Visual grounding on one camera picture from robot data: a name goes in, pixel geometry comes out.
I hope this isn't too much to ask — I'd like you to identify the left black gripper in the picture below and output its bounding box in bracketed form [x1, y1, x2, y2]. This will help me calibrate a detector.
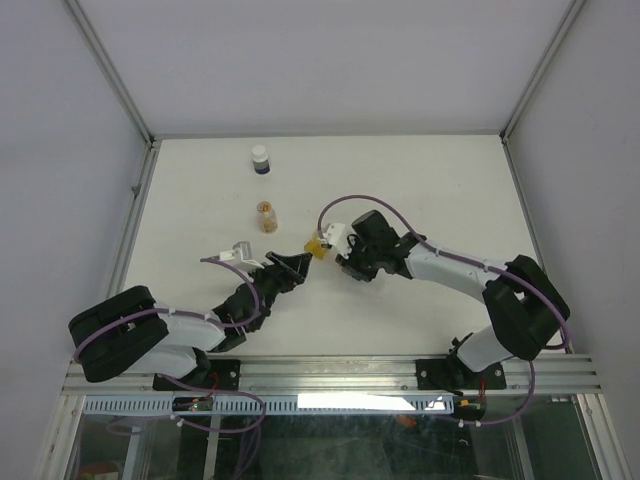
[245, 252, 311, 311]

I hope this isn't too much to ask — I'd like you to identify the clear orange pill bottle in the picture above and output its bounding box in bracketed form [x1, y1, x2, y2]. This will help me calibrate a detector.
[256, 201, 278, 234]

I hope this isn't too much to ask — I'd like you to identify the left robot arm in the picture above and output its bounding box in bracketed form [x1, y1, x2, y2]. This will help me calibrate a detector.
[68, 242, 312, 389]

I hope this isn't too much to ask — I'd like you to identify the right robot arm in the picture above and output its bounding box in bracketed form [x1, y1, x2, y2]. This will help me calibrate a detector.
[324, 210, 570, 393]

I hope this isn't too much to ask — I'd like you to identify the white cap pill bottle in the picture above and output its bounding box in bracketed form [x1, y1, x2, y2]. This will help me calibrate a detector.
[251, 145, 270, 175]

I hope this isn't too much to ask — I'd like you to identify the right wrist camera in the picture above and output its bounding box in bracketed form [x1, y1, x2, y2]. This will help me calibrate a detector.
[320, 223, 351, 258]

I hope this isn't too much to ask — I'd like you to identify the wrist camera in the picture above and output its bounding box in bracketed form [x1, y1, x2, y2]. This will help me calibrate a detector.
[320, 223, 351, 258]
[218, 241, 263, 273]

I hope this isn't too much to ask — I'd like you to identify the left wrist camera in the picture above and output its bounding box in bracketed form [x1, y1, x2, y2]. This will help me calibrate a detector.
[218, 241, 263, 273]

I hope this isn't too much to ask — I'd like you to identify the left black mount plate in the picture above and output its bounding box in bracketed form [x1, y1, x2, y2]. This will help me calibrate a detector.
[177, 357, 241, 391]

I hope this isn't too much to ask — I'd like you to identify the black mount plate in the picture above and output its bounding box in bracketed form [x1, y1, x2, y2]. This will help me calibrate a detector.
[414, 358, 507, 395]
[177, 357, 241, 391]

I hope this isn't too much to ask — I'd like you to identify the right black mount plate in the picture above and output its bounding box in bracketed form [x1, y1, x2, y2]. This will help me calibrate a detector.
[414, 358, 507, 395]

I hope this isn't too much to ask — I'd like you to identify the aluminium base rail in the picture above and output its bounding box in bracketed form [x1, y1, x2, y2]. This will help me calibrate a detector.
[60, 352, 601, 398]

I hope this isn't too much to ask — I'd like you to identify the white slotted cable duct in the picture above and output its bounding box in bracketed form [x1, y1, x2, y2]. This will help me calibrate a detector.
[84, 393, 454, 417]

